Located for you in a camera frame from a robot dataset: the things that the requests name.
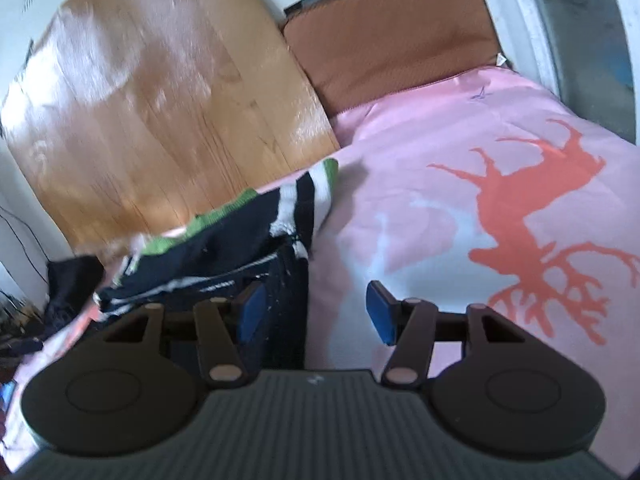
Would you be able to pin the wood pattern board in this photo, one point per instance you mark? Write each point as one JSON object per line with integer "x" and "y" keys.
{"x": 150, "y": 110}

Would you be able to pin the brown cushion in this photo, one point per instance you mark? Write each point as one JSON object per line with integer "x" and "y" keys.
{"x": 395, "y": 45}

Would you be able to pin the white window frame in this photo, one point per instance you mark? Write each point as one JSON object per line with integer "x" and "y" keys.
{"x": 530, "y": 20}

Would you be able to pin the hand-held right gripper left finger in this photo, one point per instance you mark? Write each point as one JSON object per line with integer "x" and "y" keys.
{"x": 248, "y": 317}

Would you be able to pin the pink printed bed sheet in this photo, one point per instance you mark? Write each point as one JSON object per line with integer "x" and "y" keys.
{"x": 425, "y": 210}

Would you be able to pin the black green white striped garment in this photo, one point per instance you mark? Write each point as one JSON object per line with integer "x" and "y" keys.
{"x": 235, "y": 232}

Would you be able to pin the black folded garment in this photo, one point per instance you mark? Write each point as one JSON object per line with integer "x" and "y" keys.
{"x": 75, "y": 280}

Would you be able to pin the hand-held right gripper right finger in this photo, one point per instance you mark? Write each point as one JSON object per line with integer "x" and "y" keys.
{"x": 380, "y": 312}

